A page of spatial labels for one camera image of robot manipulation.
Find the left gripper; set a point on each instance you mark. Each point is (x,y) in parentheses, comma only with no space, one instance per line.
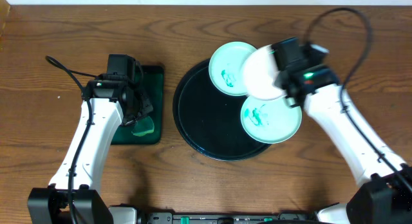
(141,109)

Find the mint plate rear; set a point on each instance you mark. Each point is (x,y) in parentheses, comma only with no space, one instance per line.
(226,67)

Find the black rectangular water tray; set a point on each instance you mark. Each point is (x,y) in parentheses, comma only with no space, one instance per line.
(153,82)

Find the mint plate front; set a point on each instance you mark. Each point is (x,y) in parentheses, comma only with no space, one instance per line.
(270,121)

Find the green sponge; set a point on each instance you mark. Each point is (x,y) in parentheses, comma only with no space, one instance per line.
(143,127)

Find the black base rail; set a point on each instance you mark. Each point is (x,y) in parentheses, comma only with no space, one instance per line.
(206,218)

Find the black round tray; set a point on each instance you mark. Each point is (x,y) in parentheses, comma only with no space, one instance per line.
(209,120)

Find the mint plate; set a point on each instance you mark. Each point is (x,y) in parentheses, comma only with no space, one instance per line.
(270,121)
(226,67)

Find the white plate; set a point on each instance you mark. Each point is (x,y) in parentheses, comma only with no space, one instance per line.
(260,73)

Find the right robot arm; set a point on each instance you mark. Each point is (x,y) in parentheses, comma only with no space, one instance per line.
(382,176)

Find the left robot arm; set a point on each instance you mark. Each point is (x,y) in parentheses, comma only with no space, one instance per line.
(109,100)

